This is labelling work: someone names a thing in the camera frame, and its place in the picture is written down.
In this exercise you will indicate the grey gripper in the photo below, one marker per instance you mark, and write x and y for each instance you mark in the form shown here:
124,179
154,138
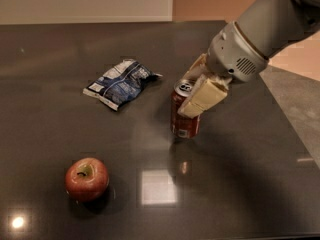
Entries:
233,54

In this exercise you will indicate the red coke can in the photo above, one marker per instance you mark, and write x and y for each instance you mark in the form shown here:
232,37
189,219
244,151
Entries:
182,127

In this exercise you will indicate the blue chip bag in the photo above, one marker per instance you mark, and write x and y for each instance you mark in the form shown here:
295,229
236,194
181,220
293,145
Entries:
121,84

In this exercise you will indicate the red apple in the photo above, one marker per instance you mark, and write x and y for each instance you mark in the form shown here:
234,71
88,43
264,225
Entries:
86,180

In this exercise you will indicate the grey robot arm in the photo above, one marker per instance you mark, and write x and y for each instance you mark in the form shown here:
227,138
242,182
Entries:
272,25

